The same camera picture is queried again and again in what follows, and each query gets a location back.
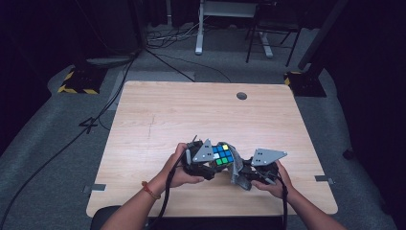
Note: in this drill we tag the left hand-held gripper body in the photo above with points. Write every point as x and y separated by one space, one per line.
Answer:
199 156

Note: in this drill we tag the person's left hand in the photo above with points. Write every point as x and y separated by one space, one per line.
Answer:
177 172

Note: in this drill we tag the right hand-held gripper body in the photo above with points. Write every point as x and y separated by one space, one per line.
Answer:
266 159

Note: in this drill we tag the person's right hand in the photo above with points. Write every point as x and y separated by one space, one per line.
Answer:
277 185

